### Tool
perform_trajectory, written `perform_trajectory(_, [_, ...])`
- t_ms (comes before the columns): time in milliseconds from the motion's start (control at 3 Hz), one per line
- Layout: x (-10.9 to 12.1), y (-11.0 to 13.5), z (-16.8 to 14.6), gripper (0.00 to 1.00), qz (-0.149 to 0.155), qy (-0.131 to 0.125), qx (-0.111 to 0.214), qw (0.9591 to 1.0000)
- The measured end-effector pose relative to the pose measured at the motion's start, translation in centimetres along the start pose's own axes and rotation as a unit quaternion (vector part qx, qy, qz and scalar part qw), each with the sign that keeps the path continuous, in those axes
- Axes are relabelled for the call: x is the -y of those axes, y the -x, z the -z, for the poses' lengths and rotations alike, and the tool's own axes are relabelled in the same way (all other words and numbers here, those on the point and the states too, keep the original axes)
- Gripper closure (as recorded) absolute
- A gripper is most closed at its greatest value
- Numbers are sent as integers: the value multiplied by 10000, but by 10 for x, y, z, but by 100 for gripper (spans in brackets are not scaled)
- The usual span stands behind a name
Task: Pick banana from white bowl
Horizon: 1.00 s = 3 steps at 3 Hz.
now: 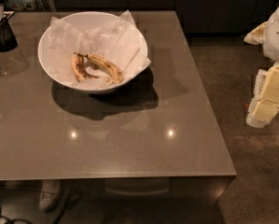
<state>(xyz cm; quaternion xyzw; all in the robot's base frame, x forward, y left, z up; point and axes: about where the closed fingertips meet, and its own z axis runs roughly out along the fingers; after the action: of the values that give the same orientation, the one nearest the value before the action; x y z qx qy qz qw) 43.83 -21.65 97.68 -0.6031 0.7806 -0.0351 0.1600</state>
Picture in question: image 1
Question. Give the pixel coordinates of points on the short spotted banana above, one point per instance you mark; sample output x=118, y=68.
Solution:
x=79, y=70

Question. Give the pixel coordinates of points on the black mesh container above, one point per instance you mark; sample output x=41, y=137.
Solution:
x=7, y=39

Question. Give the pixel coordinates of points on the white paper liner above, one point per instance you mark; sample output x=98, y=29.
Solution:
x=114, y=41

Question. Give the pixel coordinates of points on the long spotted banana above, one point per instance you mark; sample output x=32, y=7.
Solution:
x=111, y=69

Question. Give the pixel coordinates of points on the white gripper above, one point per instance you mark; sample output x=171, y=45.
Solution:
x=277, y=36

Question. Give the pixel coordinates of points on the white ceramic bowl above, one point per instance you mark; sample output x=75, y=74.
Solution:
x=61, y=78

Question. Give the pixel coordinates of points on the white shoe under table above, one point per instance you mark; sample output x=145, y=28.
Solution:
x=50, y=195

